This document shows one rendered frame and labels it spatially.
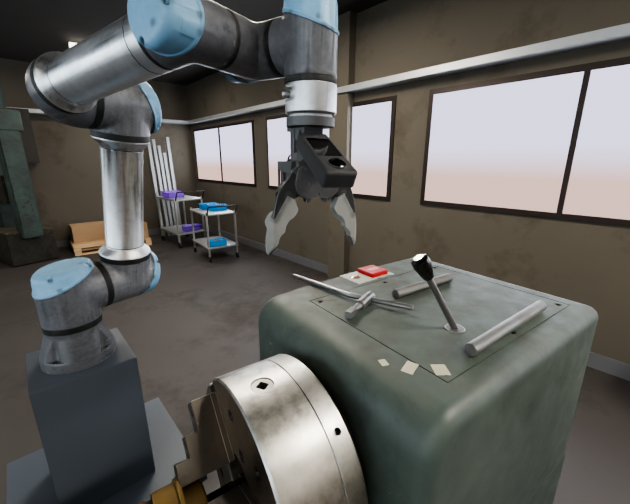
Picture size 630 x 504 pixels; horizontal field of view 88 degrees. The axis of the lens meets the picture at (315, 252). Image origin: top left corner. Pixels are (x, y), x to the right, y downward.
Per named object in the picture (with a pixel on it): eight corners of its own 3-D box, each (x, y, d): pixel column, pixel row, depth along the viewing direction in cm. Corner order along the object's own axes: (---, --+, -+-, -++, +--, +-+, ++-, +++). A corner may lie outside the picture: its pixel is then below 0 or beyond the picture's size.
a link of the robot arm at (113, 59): (-12, 58, 58) (156, -72, 32) (60, 72, 67) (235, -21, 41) (7, 127, 60) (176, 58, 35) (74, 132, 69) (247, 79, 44)
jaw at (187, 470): (246, 450, 55) (225, 381, 59) (254, 449, 52) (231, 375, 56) (177, 487, 49) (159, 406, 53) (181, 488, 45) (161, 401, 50)
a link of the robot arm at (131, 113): (83, 296, 85) (62, 60, 65) (138, 279, 98) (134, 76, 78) (110, 316, 80) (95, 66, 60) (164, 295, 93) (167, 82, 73)
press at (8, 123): (55, 249, 597) (16, 70, 518) (61, 260, 529) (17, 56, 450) (-5, 257, 546) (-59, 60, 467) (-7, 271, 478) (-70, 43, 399)
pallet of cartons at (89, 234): (141, 237, 689) (138, 216, 678) (153, 244, 630) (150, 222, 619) (69, 247, 610) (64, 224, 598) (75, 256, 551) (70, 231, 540)
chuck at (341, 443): (266, 448, 75) (262, 324, 65) (362, 595, 50) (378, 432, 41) (252, 455, 73) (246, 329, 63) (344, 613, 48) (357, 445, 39)
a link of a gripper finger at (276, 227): (260, 247, 54) (290, 200, 54) (271, 257, 49) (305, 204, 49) (244, 238, 52) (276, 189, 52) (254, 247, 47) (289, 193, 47)
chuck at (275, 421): (252, 455, 73) (246, 329, 63) (344, 613, 48) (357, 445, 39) (212, 477, 68) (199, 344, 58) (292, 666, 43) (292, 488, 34)
